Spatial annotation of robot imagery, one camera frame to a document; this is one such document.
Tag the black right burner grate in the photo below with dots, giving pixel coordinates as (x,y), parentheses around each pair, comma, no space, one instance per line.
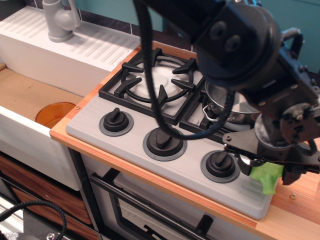
(202,114)

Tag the wooden drawer fronts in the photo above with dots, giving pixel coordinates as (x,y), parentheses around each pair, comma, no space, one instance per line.
(26,184)

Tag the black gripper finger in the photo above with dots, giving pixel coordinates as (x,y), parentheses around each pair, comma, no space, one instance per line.
(246,164)
(291,173)

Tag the black burner grate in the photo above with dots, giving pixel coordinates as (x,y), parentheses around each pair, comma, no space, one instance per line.
(202,114)
(176,82)

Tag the black right stove knob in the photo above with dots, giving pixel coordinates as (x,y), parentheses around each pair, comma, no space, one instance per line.
(220,167)

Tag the black middle stove knob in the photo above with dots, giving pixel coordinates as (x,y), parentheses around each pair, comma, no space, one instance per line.
(161,146)

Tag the black stove knob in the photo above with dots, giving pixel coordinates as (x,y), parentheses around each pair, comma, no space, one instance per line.
(161,146)
(220,167)
(116,123)

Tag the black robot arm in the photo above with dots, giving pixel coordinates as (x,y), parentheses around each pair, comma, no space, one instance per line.
(241,49)

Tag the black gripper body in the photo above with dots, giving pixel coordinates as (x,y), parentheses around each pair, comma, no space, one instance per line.
(247,143)

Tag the grey toy faucet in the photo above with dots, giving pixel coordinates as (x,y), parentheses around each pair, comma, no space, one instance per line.
(60,22)

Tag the black oven door handle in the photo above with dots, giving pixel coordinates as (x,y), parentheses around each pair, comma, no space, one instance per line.
(149,214)

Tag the black left stove knob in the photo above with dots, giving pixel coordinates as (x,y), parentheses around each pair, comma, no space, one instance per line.
(116,123)

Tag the green toy broccoli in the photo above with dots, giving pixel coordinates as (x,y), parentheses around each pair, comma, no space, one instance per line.
(268,175)

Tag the black left burner grate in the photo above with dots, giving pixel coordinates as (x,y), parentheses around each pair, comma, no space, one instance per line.
(176,82)

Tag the steel pot with handles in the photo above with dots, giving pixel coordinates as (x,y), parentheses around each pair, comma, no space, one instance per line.
(242,113)

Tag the grey toy stove top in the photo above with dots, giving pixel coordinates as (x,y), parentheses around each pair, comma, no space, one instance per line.
(85,126)

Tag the toy oven door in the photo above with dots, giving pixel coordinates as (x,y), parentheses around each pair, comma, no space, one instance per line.
(243,195)

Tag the orange plastic bowl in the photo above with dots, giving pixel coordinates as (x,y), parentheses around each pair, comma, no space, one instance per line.
(51,114)

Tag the white toy sink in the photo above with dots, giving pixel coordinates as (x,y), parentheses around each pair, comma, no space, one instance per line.
(36,72)

